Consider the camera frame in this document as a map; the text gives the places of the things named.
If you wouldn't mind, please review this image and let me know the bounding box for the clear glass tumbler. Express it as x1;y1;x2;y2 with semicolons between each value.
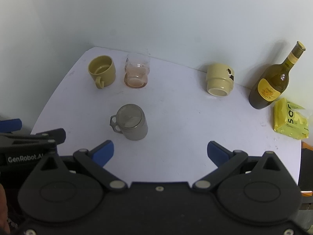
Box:
124;52;151;88

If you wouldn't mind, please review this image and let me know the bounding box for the dark object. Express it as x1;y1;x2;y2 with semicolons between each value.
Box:
297;149;313;194

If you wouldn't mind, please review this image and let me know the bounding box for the yellow wipes packet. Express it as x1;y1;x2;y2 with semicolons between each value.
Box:
273;97;311;141

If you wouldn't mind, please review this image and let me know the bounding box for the grey metal cup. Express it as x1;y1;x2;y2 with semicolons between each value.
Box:
110;104;148;141

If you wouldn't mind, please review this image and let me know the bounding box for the olive yellow mug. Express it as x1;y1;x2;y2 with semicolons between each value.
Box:
88;55;116;89

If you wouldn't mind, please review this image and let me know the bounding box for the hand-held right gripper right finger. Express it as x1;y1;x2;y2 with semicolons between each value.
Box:
193;141;290;191

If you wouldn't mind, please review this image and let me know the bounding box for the cream mug with dark print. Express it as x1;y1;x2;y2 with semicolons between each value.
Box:
205;63;235;97

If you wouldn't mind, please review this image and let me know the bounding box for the green wine bottle yellow label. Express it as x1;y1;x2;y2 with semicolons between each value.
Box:
248;41;306;110

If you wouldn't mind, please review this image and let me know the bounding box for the person's left forearm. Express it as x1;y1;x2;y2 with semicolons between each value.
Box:
0;183;11;235

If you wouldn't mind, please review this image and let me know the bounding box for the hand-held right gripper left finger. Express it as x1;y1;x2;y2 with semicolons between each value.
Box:
32;140;128;192

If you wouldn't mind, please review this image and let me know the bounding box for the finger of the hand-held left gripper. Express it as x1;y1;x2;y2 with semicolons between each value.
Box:
0;128;66;152
0;119;22;132

